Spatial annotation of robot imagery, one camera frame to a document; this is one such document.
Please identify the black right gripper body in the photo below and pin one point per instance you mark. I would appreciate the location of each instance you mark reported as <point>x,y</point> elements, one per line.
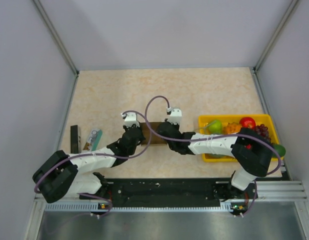
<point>172,147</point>

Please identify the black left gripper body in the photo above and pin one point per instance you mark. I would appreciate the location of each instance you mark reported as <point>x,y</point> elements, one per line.
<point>142,137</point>

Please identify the red apple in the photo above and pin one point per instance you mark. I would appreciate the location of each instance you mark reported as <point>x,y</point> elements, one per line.
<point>248,122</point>

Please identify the orange pineapple with leaves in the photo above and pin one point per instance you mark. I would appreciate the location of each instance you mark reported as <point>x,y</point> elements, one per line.
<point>232,128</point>

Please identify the green pear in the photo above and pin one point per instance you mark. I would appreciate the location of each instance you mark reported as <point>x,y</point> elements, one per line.
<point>215,127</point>

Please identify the black rectangular box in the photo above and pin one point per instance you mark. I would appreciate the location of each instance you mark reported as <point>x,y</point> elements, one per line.
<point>75,139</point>

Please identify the green melon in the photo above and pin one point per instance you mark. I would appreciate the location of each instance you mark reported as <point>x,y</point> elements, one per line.
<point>216,156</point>

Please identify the green avocado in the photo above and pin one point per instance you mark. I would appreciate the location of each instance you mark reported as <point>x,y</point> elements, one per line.
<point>280,149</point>

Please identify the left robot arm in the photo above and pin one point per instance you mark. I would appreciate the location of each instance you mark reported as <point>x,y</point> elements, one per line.
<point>65,175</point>

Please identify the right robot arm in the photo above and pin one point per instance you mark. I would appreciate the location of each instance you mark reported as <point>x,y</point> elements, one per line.
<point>251,151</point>

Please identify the yellow plastic tray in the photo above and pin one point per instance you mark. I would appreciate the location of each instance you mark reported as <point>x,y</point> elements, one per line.
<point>225,119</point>

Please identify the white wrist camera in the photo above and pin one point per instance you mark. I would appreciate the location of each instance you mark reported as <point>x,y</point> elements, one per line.
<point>130,120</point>
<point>174,115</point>

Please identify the dark purple grapes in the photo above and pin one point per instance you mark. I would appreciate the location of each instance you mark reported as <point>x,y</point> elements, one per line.
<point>263,131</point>

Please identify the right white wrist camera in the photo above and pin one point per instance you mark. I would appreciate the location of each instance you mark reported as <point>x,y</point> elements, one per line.
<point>174,115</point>

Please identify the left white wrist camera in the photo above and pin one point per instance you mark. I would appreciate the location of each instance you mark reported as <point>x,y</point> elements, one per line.
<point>130,120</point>

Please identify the white slotted cable duct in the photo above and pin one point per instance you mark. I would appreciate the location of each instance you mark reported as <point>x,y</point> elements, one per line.
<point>98,207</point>

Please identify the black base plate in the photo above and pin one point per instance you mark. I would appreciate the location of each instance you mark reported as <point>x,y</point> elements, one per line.
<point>171,192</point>

